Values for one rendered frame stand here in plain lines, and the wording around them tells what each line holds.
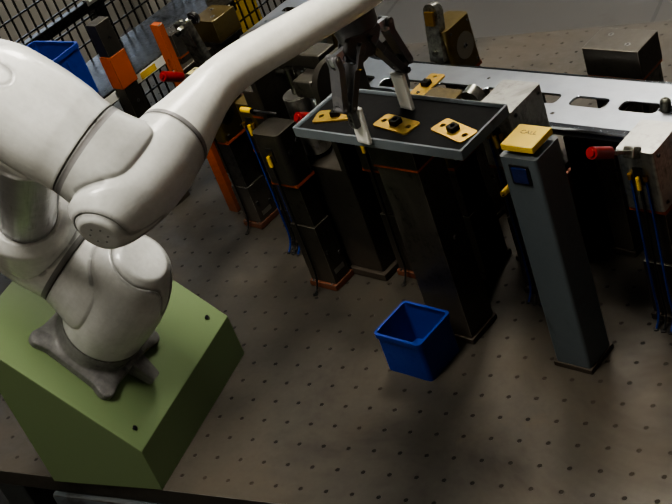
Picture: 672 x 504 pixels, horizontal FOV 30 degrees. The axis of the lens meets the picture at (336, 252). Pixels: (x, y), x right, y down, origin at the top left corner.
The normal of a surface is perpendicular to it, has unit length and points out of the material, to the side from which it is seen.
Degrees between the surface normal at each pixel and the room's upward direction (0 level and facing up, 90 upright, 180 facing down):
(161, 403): 47
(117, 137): 55
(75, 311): 88
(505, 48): 0
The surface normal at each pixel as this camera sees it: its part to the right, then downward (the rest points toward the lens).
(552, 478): -0.30, -0.79
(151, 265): 0.52, -0.50
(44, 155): -0.07, 0.51
